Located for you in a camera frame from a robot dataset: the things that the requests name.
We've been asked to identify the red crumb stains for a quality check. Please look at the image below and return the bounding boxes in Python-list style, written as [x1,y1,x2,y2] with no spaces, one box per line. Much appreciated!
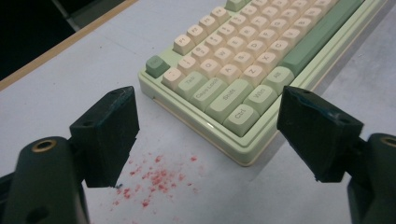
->
[110,153,200,224]

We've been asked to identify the green and cream keyboard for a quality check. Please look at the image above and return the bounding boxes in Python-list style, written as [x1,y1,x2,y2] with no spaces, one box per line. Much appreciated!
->
[137,0,389,167]

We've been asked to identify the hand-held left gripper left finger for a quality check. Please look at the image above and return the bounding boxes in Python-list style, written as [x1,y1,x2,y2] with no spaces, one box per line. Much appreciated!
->
[68,86,140,189]

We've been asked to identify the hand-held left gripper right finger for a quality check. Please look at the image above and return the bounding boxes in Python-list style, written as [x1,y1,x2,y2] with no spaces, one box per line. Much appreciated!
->
[276,85,364,183]

